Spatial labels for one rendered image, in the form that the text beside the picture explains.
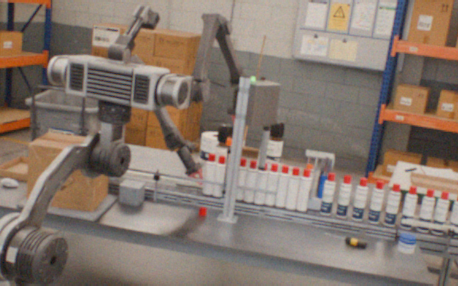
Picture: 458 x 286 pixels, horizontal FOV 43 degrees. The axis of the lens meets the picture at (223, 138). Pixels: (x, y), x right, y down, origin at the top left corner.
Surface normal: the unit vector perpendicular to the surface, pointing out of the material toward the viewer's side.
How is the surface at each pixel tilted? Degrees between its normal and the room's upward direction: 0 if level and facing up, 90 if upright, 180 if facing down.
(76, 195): 90
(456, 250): 90
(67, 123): 93
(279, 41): 90
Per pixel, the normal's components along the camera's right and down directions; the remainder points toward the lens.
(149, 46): -0.26, 0.19
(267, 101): 0.70, 0.25
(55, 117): -0.05, 0.29
